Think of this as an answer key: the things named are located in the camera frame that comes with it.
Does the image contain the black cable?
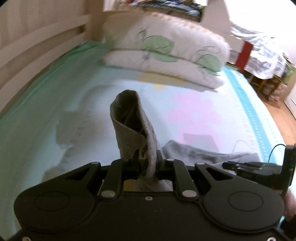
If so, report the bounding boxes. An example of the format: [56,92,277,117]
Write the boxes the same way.
[268,143,287,164]

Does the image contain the red post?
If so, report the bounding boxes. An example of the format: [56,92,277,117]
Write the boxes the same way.
[235,41,253,74]

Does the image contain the wooden side table with cloth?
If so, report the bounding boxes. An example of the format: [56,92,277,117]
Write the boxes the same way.
[231,24,295,102]

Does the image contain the white pastel patterned bed sheet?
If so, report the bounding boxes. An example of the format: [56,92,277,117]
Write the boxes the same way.
[1,42,285,238]

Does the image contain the grey knit pants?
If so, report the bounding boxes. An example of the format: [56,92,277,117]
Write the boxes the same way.
[110,90,260,192]

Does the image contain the cream leaf print folded quilt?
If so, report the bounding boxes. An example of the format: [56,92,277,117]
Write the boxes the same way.
[103,11,230,89]

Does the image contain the beige wooden bed rail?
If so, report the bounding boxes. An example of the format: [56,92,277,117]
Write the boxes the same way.
[1,1,106,113]

